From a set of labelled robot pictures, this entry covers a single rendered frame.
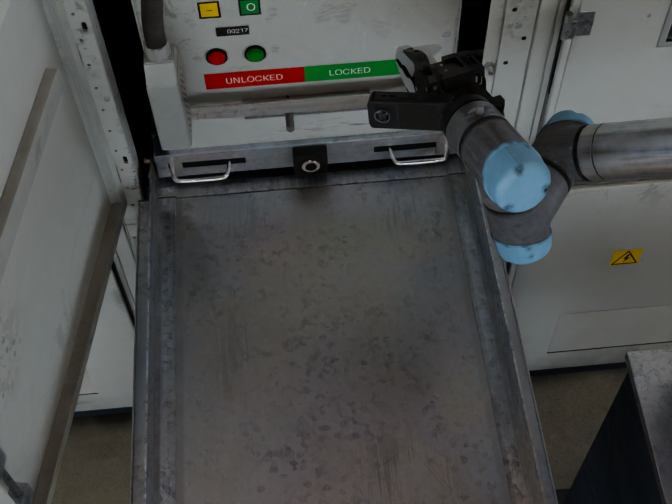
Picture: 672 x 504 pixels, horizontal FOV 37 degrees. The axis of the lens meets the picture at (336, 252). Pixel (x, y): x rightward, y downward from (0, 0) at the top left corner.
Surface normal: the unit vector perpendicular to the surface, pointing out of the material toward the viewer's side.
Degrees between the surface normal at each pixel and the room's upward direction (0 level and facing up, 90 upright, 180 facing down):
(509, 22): 90
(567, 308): 90
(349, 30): 90
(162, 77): 61
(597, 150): 55
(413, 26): 90
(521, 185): 75
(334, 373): 0
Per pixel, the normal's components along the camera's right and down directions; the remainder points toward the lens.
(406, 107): -0.21, 0.68
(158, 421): -0.02, -0.56
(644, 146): -0.73, 0.02
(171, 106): 0.09, 0.83
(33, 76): 1.00, 0.07
